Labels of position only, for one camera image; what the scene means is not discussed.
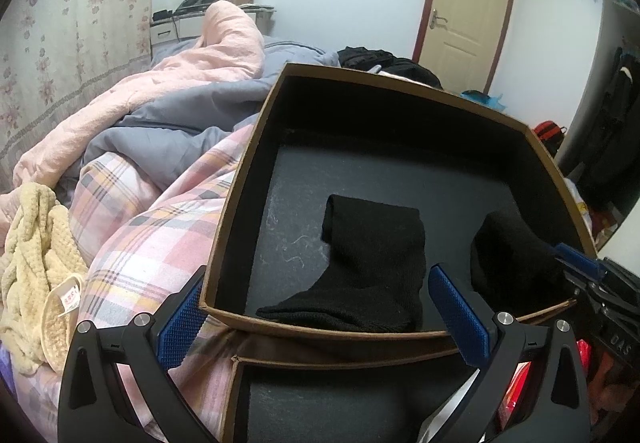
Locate white plastic bag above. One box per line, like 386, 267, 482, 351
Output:
564, 177, 596, 234

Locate blue plastic bag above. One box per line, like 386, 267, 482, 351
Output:
462, 90, 508, 111

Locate beige slipper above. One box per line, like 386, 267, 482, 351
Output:
41, 273, 87, 366

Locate black knit sock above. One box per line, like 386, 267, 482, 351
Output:
470, 208, 568, 304
255, 194, 427, 335

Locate hanging black clothes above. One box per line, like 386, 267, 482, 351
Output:
575, 48, 640, 214

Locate pink quilt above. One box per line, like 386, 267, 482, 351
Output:
12, 0, 266, 189

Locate beige door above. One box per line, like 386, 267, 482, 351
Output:
414, 0, 520, 96

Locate grey quilt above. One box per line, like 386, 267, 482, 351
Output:
82, 36, 341, 189

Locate large black-lined cardboard box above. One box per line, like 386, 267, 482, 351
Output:
199, 62, 599, 340

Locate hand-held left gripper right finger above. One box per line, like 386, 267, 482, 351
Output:
427, 264, 591, 443

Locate white bedside cabinet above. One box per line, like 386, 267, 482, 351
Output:
149, 3, 276, 49

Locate black tray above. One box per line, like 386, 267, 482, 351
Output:
177, 0, 223, 16

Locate cream waffle towel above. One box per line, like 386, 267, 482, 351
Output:
0, 182, 91, 376

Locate floral curtain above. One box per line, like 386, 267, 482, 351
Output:
0, 0, 163, 174

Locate black clothes pile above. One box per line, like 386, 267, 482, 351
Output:
337, 46, 443, 89

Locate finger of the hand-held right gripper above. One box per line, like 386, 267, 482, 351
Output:
552, 243, 640, 296

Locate red packet with round tab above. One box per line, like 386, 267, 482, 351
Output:
492, 338, 596, 431

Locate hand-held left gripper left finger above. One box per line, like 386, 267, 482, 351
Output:
57, 265, 208, 443

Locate red bag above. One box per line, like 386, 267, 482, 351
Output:
532, 120, 568, 144

